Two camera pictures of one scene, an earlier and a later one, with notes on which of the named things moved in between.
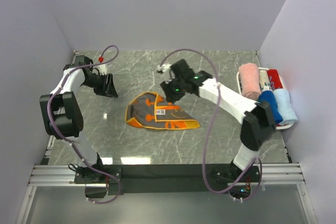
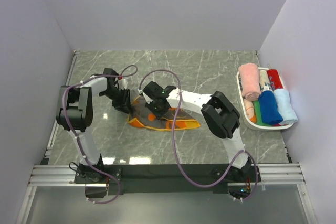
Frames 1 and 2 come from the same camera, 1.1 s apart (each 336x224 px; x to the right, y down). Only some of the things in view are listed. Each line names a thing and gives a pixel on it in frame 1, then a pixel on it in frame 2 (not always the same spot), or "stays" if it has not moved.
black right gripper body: (173, 89) to (158, 112)
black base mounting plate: (166, 178) stays
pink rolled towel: (250, 81) stays
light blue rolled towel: (284, 106) stays
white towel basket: (278, 127) stays
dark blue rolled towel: (268, 96) stays
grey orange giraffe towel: (149, 110) stays
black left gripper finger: (110, 89) to (127, 100)
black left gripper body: (97, 82) to (118, 99)
